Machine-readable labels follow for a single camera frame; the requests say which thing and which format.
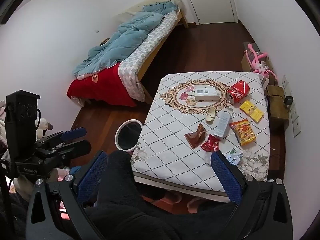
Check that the white packet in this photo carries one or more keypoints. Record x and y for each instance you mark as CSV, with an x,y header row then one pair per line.
x,y
223,123

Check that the pink plush toy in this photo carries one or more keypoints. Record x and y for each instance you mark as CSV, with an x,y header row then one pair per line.
x,y
258,62

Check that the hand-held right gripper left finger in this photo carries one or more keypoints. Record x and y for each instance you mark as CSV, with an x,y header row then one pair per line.
x,y
92,175

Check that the small blue green wrapper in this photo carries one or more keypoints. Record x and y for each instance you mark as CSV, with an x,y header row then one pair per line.
x,y
234,156

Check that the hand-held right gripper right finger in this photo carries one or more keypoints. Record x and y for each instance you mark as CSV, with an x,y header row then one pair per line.
x,y
225,177

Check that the pale fruit peel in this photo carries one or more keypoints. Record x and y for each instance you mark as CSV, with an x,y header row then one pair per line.
x,y
211,115

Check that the brown torn wrapper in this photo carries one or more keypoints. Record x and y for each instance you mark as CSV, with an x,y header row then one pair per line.
x,y
196,136

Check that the crushed red can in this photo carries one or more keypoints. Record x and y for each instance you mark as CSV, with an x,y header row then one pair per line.
x,y
238,90

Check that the blue garment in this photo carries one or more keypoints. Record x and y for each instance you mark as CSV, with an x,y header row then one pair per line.
x,y
74,171

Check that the flat white box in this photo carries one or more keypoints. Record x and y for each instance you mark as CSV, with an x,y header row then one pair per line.
x,y
206,95

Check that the red crumpled wrapper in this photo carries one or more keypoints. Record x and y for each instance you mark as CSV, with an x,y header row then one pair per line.
x,y
211,143

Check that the wooden box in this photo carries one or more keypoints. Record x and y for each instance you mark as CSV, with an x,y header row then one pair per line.
x,y
277,105

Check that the white round trash bin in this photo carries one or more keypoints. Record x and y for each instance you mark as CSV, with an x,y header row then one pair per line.
x,y
128,135

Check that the black charger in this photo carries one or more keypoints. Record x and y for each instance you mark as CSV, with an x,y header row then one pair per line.
x,y
288,100

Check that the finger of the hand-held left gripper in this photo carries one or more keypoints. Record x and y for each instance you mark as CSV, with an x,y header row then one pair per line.
x,y
77,148
73,133

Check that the light blue duvet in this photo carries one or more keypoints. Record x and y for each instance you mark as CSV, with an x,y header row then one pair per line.
x,y
125,37

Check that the yellow red snack packet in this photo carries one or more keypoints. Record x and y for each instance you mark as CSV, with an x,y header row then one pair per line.
x,y
243,131

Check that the red blanket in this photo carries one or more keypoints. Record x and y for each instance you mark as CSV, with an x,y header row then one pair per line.
x,y
100,87

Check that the white patterned tablecloth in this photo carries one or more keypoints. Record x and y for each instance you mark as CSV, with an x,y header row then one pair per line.
x,y
175,135

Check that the yellow paper leaflet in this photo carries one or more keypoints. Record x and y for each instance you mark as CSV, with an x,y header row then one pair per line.
x,y
251,111

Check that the white wall socket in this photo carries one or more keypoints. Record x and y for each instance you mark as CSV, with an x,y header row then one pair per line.
x,y
295,112
297,129
286,83

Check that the fluffy slipper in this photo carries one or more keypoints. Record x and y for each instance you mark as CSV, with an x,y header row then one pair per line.
x,y
172,198
196,205

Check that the brown cardboard box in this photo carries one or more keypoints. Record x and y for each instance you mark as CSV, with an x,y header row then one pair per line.
x,y
246,61

